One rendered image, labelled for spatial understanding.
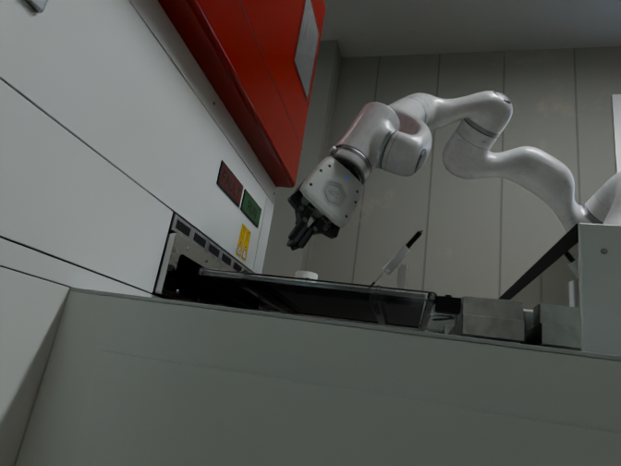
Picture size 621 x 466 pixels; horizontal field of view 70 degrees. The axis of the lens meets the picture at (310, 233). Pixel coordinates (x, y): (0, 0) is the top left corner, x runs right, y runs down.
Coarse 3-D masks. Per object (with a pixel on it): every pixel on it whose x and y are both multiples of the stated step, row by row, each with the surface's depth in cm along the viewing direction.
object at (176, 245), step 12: (168, 240) 68; (180, 240) 69; (168, 252) 67; (180, 252) 70; (192, 252) 73; (204, 252) 78; (168, 264) 67; (204, 264) 78; (216, 264) 83; (156, 276) 66; (168, 276) 67; (156, 288) 66; (168, 288) 67; (180, 288) 71; (180, 300) 71; (192, 300) 75; (204, 300) 79
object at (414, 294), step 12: (216, 276) 70; (228, 276) 69; (240, 276) 69; (252, 276) 68; (264, 276) 68; (276, 276) 68; (288, 276) 67; (324, 288) 66; (336, 288) 65; (348, 288) 65; (360, 288) 64; (372, 288) 64; (384, 288) 64; (396, 288) 64
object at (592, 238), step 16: (592, 224) 46; (592, 240) 46; (608, 240) 46; (592, 256) 45; (608, 256) 45; (592, 272) 45; (608, 272) 45; (592, 288) 44; (608, 288) 44; (592, 304) 44; (608, 304) 44; (592, 320) 43; (608, 320) 43; (592, 336) 43; (608, 336) 43; (608, 352) 42
